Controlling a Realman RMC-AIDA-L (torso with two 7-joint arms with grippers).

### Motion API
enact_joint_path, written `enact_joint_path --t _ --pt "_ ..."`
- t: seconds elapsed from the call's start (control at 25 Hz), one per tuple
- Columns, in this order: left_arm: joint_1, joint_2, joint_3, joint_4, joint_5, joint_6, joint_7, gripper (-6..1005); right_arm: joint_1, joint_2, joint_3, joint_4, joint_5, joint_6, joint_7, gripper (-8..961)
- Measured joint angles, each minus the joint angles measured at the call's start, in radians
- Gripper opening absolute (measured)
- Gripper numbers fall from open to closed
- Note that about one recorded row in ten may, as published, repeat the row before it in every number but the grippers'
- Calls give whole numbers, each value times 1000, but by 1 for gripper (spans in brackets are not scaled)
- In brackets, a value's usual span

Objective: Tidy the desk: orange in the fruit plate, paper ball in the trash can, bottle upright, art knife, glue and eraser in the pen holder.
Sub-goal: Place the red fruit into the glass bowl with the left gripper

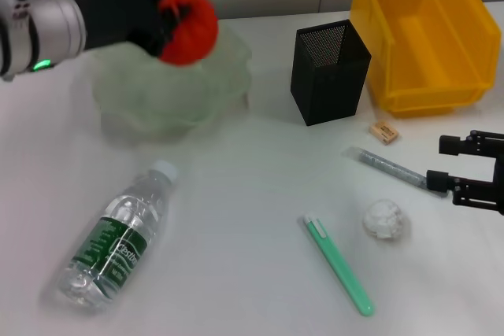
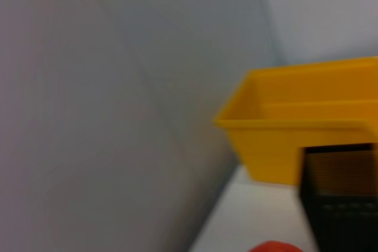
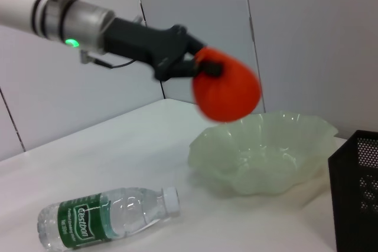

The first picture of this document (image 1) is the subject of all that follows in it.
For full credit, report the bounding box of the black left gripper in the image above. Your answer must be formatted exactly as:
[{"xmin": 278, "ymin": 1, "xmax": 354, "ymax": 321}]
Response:
[{"xmin": 70, "ymin": 0, "xmax": 194, "ymax": 57}]

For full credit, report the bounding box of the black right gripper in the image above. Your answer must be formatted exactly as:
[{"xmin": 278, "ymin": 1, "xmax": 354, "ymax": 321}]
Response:
[{"xmin": 426, "ymin": 130, "xmax": 504, "ymax": 215}]

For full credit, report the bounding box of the red toy pomegranate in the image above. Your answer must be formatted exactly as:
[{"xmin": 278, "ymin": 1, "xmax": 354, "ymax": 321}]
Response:
[{"xmin": 157, "ymin": 0, "xmax": 220, "ymax": 66}]

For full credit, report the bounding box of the white paper ball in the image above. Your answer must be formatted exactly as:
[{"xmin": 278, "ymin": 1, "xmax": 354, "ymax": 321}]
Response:
[{"xmin": 361, "ymin": 198, "xmax": 406, "ymax": 241}]

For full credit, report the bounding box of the clear green-label water bottle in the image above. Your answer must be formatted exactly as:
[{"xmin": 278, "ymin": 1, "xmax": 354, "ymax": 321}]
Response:
[{"xmin": 54, "ymin": 159, "xmax": 180, "ymax": 309}]

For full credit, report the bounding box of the grey marker pen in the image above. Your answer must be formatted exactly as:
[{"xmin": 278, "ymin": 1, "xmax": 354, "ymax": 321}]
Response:
[{"xmin": 346, "ymin": 146, "xmax": 446, "ymax": 198}]

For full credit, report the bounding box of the small beige eraser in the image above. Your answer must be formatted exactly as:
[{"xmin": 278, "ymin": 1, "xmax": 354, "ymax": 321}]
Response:
[{"xmin": 369, "ymin": 120, "xmax": 399, "ymax": 146}]

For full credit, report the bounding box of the green glass fruit bowl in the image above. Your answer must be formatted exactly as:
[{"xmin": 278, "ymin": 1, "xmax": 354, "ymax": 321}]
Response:
[{"xmin": 90, "ymin": 23, "xmax": 253, "ymax": 140}]

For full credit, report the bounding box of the black mesh pen holder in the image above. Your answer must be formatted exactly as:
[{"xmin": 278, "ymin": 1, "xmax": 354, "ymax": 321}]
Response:
[{"xmin": 291, "ymin": 19, "xmax": 372, "ymax": 127}]

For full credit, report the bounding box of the green pen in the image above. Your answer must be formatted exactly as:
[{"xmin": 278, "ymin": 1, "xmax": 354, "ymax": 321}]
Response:
[{"xmin": 302, "ymin": 214, "xmax": 376, "ymax": 317}]

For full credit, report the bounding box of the yellow plastic bin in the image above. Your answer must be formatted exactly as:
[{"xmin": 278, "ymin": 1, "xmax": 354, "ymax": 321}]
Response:
[{"xmin": 349, "ymin": 0, "xmax": 503, "ymax": 119}]

